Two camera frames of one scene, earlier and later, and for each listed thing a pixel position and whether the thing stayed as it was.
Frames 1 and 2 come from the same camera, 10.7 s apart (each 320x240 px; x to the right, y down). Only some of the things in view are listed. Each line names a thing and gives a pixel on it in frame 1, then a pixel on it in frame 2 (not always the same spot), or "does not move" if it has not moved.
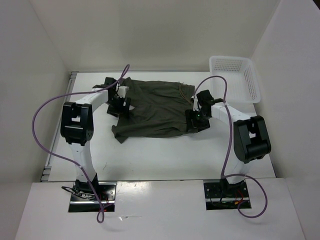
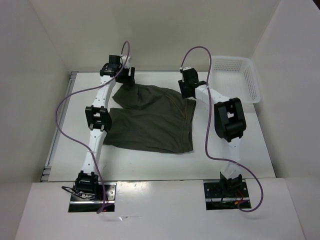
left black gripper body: x=115 y=105 → x=123 y=77
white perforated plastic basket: x=243 y=86 does not move
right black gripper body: x=200 y=120 → x=183 y=86
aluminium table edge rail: x=47 y=169 does not move
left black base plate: x=83 y=199 does not move
